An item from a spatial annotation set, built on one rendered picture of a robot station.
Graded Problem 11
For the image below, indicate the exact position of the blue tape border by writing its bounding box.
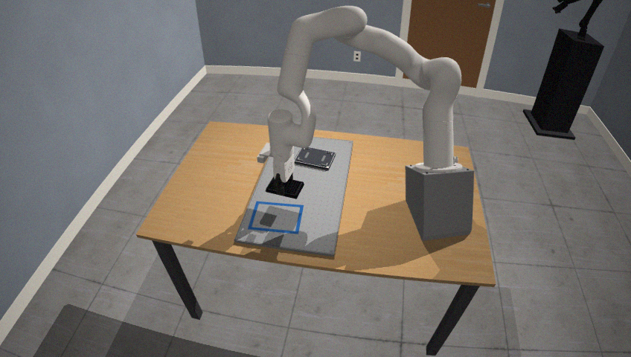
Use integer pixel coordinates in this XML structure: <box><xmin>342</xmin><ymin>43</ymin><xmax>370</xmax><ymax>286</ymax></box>
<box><xmin>248</xmin><ymin>202</ymin><xmax>304</xmax><ymax>234</ymax></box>

